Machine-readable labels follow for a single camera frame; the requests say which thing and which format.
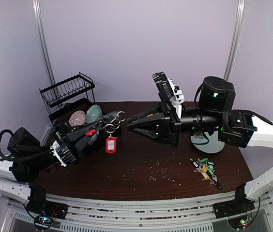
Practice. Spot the yellow key tag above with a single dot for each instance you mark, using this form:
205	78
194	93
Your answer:
205	174

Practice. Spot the left aluminium frame post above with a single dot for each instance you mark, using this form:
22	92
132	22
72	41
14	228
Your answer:
42	38

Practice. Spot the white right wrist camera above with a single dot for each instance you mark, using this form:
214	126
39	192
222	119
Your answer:
169	92

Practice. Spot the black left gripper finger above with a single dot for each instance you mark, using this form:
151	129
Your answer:
77	133
87	144

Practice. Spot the pink patterned bowl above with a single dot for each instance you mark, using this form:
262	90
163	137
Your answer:
77	118

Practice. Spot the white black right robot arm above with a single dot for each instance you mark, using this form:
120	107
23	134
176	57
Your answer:
212	112

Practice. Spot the green ceramic bowl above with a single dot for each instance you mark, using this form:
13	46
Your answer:
93	113

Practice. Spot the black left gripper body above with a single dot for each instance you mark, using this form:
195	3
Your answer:
67	147

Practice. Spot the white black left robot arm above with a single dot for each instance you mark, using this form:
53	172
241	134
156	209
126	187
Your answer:
22	158

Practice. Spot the right aluminium frame post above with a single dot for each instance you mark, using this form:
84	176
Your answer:
236	39

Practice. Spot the aluminium frame post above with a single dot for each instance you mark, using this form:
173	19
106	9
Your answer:
236	39
42	38

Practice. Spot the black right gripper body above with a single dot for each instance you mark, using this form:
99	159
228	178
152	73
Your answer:
172	126

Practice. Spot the red handled key ring holder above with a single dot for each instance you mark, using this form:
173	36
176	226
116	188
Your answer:
109	123

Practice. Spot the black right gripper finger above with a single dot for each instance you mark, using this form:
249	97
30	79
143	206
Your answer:
153	132
147	115

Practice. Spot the light blue flower plate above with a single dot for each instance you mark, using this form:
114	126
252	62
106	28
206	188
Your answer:
210	146

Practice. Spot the green key tag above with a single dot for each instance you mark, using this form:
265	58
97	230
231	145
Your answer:
204	160

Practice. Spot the black key tag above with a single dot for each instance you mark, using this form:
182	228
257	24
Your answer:
195	164

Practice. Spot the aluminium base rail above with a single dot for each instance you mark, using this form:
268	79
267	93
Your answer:
174	215

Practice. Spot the black wire dish rack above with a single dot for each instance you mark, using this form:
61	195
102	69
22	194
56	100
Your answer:
66	97

